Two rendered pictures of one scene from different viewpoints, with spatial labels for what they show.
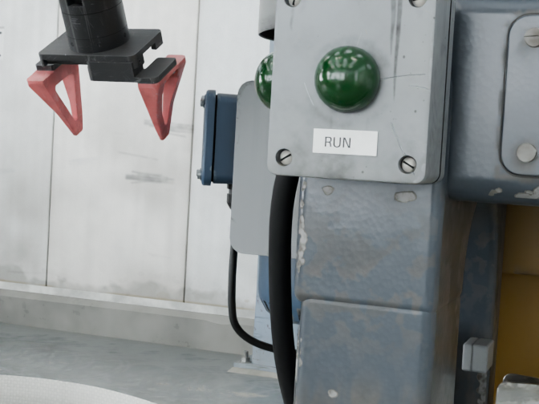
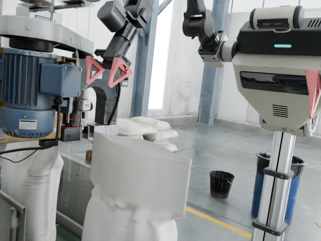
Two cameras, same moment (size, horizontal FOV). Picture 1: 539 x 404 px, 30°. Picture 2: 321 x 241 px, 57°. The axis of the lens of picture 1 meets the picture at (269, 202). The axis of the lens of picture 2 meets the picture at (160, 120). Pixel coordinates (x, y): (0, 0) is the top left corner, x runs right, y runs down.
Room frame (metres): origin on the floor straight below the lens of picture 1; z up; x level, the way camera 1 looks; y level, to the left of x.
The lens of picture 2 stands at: (1.74, 0.58, 1.29)
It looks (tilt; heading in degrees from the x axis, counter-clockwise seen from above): 8 degrees down; 197
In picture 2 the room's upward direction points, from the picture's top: 6 degrees clockwise
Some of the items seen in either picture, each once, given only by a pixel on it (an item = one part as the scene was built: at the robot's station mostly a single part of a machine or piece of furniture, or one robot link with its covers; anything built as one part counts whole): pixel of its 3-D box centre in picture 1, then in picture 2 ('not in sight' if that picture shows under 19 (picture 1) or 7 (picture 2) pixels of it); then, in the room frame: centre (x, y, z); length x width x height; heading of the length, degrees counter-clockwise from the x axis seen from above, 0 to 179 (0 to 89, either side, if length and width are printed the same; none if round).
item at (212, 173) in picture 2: not in sight; (220, 184); (-1.74, 0.32, 0.13); 0.30 x 0.30 x 0.26
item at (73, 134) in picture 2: not in sight; (68, 133); (0.73, -0.12, 1.04); 0.08 x 0.06 x 0.05; 160
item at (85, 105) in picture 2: not in sight; (84, 109); (0.73, -0.06, 1.14); 0.05 x 0.04 x 0.16; 160
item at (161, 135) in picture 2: not in sight; (157, 133); (-2.67, -0.84, 0.44); 0.68 x 0.44 x 0.15; 160
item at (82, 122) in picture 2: not in sight; (83, 118); (0.74, -0.06, 1.11); 0.03 x 0.03 x 0.06
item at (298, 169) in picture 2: not in sight; (275, 187); (-1.42, 0.90, 0.32); 0.51 x 0.48 x 0.65; 160
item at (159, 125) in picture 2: not in sight; (148, 123); (-2.76, -1.03, 0.56); 0.67 x 0.43 x 0.15; 70
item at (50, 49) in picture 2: not in sight; (31, 46); (1.02, -0.07, 1.35); 0.12 x 0.12 x 0.04
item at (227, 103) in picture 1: (237, 151); (61, 84); (1.01, 0.03, 1.25); 0.10 x 0.08 x 0.12; 5
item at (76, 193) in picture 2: not in sight; (64, 186); (0.16, -0.52, 0.53); 1.05 x 0.02 x 0.41; 70
